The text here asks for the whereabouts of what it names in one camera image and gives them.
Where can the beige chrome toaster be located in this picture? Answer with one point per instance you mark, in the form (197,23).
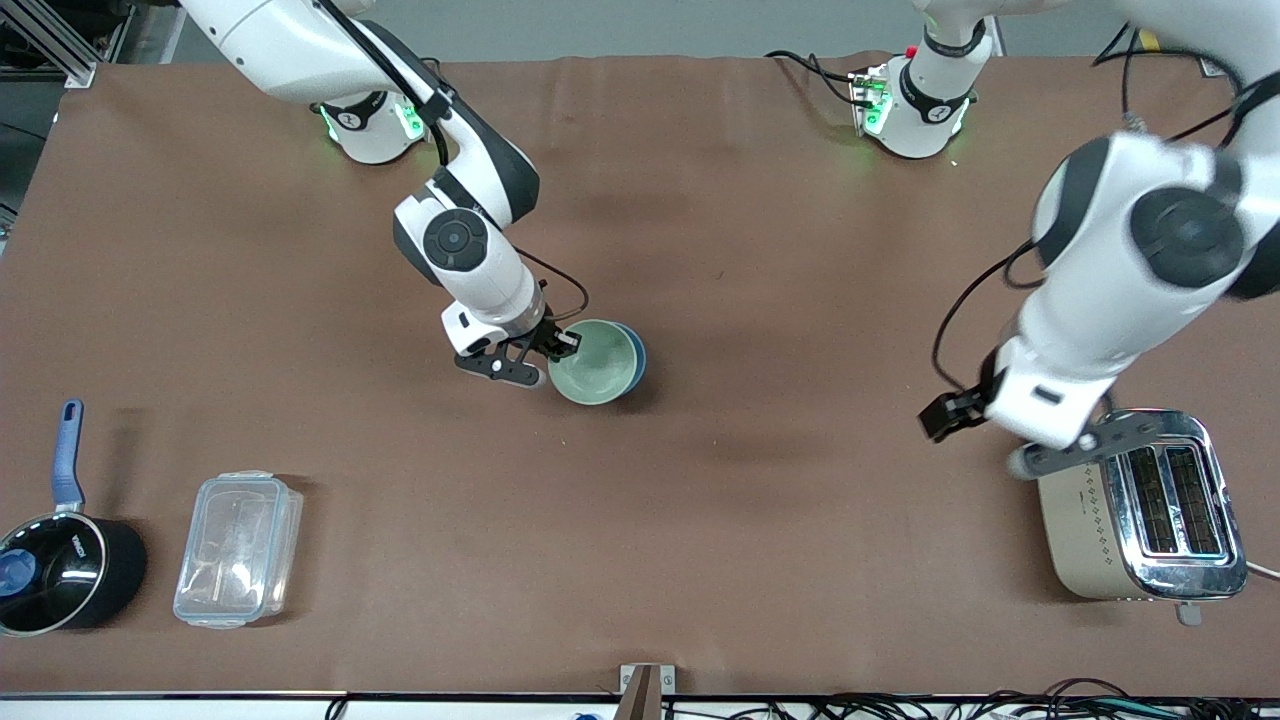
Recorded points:
(1090,530)

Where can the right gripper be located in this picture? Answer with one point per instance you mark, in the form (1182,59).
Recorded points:
(545,335)

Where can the glass lid blue knob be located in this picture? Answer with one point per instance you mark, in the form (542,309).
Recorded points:
(40,575)

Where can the green bowl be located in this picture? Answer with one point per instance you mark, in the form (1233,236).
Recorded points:
(597,362)

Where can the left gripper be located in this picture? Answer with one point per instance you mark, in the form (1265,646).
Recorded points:
(962,407)

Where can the blue bowl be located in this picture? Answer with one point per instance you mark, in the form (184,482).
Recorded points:
(640,360)

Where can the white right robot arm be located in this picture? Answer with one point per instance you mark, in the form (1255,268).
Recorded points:
(470,240)

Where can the brown table cloth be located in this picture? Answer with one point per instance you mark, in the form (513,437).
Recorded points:
(760,300)

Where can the grey metal bracket with post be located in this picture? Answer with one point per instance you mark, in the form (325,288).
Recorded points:
(645,690)

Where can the aluminium frame profile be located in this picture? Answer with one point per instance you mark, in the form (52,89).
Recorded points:
(60,40)

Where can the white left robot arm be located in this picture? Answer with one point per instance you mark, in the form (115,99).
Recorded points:
(1110,290)

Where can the clear plastic lidded container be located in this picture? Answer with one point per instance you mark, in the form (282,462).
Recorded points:
(238,550)

